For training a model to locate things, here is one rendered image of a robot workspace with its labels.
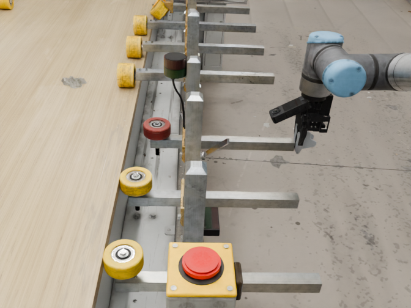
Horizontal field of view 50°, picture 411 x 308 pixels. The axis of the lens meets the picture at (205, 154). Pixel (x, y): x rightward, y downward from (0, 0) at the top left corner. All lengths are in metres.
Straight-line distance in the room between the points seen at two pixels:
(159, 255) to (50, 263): 0.44
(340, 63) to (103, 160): 0.63
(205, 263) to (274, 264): 1.68
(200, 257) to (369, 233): 2.00
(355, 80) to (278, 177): 1.59
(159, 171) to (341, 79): 0.76
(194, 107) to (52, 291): 0.45
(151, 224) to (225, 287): 0.93
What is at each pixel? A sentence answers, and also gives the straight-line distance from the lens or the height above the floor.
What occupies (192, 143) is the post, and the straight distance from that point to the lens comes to 0.96.
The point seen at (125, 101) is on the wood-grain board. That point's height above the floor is 0.90.
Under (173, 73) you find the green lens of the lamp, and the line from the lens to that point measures 1.14.
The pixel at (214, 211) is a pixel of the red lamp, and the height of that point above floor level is 0.70.
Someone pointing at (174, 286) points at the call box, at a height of 1.22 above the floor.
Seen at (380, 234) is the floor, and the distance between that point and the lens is 2.45.
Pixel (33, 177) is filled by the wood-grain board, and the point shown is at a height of 0.90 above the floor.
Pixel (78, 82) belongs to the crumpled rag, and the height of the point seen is 0.91.
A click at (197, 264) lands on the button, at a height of 1.23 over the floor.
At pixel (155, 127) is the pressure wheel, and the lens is 1.28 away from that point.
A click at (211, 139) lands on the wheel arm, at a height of 0.86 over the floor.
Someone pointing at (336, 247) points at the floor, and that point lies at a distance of 2.29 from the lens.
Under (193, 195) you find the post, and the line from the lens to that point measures 0.72.
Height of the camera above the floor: 1.58
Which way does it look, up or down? 35 degrees down
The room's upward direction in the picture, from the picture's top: 3 degrees clockwise
